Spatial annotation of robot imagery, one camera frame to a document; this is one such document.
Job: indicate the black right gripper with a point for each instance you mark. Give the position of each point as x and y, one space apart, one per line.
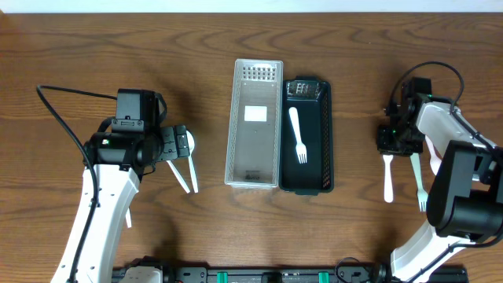
398 147

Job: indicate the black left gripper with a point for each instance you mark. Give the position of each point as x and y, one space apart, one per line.
181 142

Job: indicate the white plastic fork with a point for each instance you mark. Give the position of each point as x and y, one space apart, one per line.
301 149
388 187

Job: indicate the pale green plastic fork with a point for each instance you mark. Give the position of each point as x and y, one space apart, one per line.
422 195

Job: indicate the white spoon under left arm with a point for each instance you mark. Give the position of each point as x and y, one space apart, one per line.
128 219

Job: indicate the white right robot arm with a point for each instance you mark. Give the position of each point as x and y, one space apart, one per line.
464 204

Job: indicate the white spoon near basket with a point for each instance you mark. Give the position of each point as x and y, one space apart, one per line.
192 170

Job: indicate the clear perforated plastic basket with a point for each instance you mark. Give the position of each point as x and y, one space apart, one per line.
252 157

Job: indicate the dark green plastic basket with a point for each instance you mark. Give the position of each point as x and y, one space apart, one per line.
313 99

